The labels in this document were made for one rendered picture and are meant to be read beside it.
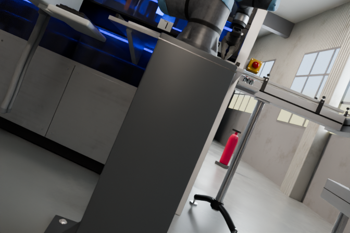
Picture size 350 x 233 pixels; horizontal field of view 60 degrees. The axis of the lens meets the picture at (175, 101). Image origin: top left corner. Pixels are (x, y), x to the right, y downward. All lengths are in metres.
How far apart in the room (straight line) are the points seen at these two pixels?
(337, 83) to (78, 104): 3.71
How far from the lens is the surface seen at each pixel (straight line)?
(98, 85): 1.95
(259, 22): 1.93
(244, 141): 1.99
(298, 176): 4.70
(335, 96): 4.80
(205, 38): 0.97
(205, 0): 1.02
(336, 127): 2.09
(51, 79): 2.07
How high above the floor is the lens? 0.62
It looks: level
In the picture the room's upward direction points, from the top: 23 degrees clockwise
